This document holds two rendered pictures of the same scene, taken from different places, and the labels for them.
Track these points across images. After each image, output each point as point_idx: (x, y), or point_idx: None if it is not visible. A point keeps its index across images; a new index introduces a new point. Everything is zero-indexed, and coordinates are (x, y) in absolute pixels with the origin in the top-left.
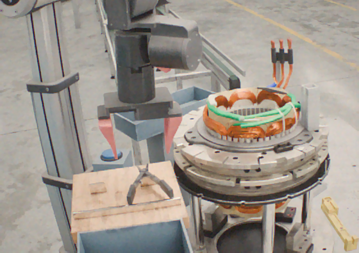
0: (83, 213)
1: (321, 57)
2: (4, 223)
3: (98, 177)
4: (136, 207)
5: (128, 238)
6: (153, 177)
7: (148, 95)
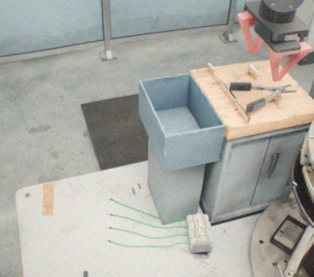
0: (211, 69)
1: None
2: None
3: None
4: (229, 95)
5: (202, 105)
6: (271, 95)
7: (269, 15)
